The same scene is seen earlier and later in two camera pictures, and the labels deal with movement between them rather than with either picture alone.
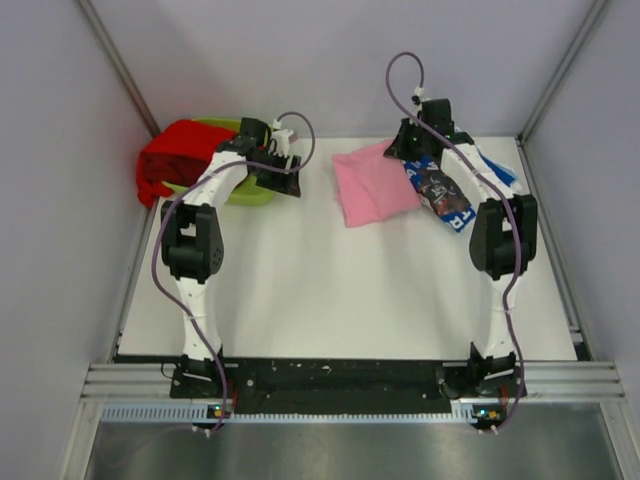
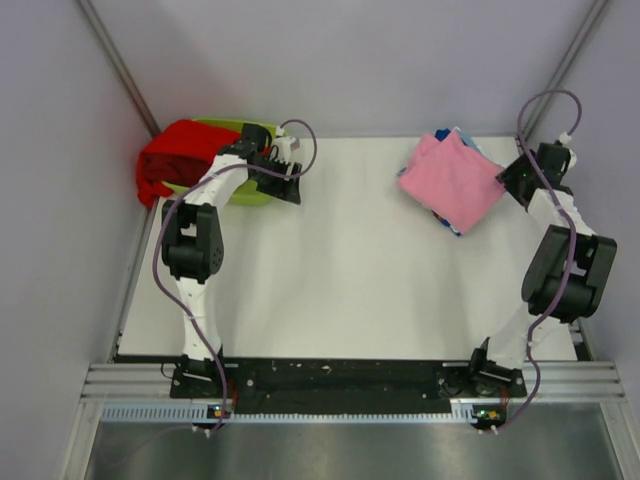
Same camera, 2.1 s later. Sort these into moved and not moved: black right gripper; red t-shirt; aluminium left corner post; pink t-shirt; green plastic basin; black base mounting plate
Moved: pink t-shirt; black right gripper
Not moved: red t-shirt; aluminium left corner post; green plastic basin; black base mounting plate
